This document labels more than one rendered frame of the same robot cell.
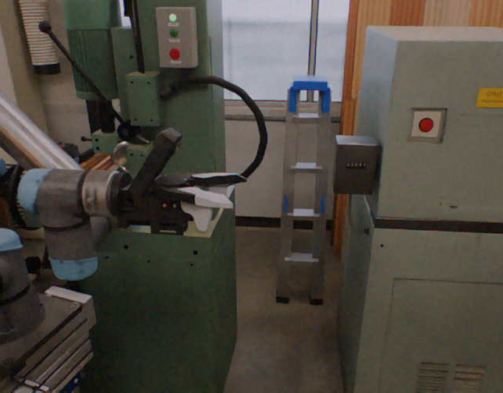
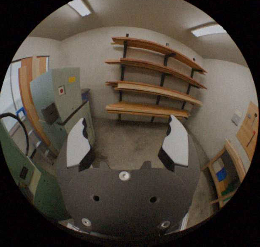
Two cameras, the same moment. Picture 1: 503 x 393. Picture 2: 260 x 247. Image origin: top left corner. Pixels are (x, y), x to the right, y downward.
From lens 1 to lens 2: 0.70 m
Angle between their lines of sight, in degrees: 86
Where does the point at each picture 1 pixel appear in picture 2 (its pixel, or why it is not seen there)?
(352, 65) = (23, 103)
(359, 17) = (22, 90)
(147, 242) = (38, 194)
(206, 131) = (9, 142)
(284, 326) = not seen: hidden behind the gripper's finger
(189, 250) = (43, 182)
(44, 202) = not seen: outside the picture
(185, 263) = (47, 185)
